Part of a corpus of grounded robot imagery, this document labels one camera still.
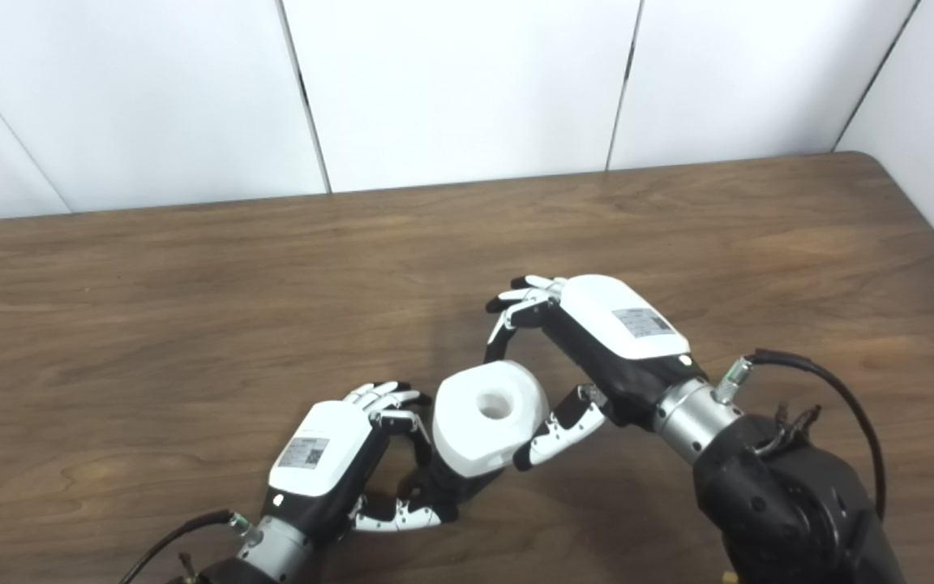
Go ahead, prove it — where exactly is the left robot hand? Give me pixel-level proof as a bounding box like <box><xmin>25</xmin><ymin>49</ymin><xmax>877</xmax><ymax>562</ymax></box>
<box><xmin>260</xmin><ymin>381</ymin><xmax>460</xmax><ymax>552</ymax></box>

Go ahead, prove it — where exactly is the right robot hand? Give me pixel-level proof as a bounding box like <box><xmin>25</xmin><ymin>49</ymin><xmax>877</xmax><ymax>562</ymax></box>
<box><xmin>483</xmin><ymin>274</ymin><xmax>709</xmax><ymax>471</ymax></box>

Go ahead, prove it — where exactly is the black plastic holder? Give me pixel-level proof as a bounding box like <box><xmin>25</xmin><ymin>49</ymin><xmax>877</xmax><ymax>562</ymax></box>
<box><xmin>402</xmin><ymin>458</ymin><xmax>508</xmax><ymax>510</ymax></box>

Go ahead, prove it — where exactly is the round white plastic piece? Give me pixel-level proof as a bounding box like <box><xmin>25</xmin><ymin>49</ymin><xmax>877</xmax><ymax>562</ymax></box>
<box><xmin>432</xmin><ymin>361</ymin><xmax>551</xmax><ymax>479</ymax></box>

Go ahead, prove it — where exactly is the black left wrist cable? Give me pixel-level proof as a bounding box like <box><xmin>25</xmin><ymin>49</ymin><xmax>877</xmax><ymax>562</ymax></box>
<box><xmin>118</xmin><ymin>509</ymin><xmax>242</xmax><ymax>584</ymax></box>

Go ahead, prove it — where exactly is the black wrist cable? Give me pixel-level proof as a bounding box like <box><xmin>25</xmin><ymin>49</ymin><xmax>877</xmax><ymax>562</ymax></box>
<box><xmin>714</xmin><ymin>349</ymin><xmax>888</xmax><ymax>520</ymax></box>
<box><xmin>118</xmin><ymin>509</ymin><xmax>242</xmax><ymax>584</ymax></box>

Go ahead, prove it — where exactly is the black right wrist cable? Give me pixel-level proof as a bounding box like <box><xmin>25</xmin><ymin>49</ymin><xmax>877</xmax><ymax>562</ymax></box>
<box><xmin>714</xmin><ymin>349</ymin><xmax>888</xmax><ymax>520</ymax></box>

